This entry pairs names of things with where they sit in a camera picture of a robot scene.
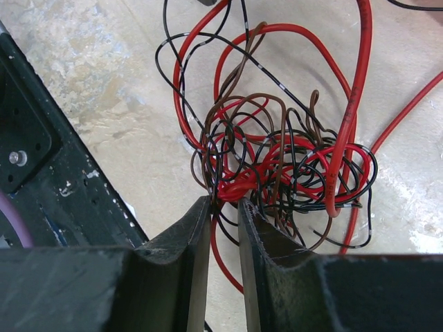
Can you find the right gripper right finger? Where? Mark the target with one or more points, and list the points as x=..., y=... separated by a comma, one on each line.
x=290, y=288

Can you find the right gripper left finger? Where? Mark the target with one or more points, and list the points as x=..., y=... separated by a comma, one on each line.
x=159, y=286

